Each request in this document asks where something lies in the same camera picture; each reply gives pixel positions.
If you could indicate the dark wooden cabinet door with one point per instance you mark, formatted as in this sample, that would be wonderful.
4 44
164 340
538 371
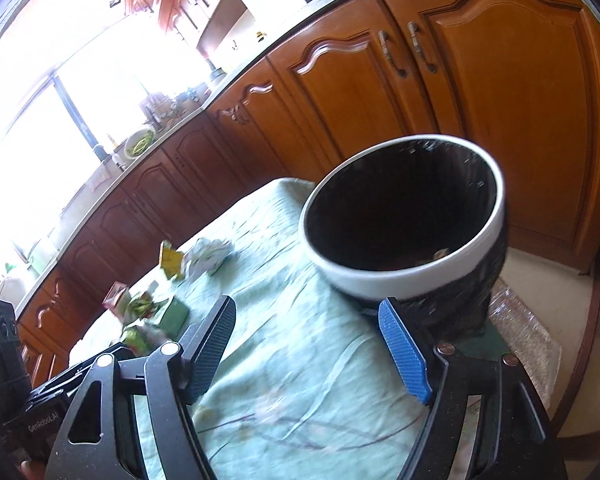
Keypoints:
200 170

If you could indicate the narrow wooden cabinet door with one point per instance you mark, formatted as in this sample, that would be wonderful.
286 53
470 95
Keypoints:
250 145

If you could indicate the red snack packet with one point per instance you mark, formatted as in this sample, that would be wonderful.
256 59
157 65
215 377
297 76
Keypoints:
115 300

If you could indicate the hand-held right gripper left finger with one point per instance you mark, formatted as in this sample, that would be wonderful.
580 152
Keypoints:
207 350

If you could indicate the cluster of countertop jars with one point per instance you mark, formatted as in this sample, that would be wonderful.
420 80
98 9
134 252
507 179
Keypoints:
170 107

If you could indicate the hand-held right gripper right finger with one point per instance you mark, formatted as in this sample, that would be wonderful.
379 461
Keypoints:
402 355

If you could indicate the light green floral tablecloth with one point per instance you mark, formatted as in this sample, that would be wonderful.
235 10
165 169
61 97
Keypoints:
290 360

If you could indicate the large arched wooden cabinet door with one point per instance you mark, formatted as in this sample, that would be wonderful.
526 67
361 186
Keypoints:
505 110

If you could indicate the bowl of green vegetables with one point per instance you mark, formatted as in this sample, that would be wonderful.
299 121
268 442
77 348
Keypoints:
140 142

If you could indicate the green snack wrapper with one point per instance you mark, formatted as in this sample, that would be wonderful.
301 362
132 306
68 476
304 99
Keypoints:
142 337
145 305

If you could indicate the kitchen window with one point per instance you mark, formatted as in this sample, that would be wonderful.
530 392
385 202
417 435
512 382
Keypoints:
55 135

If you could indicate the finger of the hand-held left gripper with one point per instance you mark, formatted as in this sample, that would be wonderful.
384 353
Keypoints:
125 351

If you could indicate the white printed paper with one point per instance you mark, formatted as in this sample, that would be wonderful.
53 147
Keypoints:
207 255

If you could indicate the wooden kitchen cabinets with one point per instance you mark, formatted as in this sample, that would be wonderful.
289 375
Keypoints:
240 72

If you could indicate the yellow snack wrapper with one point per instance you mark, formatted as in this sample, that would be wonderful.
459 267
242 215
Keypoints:
171 260

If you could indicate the white trash bin black liner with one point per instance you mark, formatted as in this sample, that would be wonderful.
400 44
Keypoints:
340 270

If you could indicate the green carton packet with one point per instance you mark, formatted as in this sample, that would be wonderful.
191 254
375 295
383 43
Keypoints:
175 315

